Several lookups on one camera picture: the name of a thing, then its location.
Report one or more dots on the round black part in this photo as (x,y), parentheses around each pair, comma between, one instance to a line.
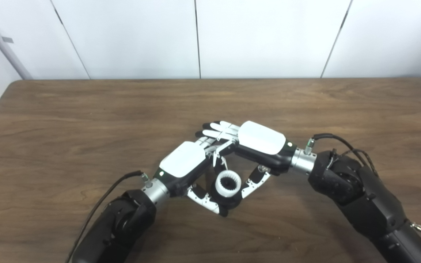
(234,201)

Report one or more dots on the small grey wall tag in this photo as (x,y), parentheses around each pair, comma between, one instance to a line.
(7,39)

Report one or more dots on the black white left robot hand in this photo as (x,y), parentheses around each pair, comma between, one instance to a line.
(183,160)

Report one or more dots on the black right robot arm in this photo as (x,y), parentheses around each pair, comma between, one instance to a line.
(364,197)

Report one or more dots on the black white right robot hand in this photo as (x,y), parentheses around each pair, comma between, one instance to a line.
(261,137)

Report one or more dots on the grey wall corner post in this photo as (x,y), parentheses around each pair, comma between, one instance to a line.
(0,40)

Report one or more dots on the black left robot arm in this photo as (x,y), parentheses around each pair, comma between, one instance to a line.
(119,226)

